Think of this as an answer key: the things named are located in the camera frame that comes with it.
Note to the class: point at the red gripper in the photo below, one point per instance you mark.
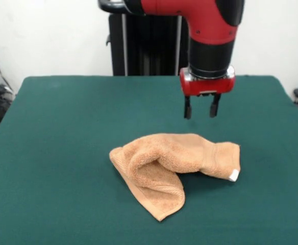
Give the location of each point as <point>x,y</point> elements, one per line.
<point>207,86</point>

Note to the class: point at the tan terry towel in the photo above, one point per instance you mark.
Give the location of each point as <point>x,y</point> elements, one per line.
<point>169,153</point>

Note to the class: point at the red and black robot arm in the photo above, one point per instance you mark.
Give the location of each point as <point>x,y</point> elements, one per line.
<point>210,28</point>

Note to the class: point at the dark green table cloth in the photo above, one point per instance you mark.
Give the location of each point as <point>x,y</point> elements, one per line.
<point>62,153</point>

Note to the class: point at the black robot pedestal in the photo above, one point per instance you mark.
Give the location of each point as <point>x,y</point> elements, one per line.
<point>149,51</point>

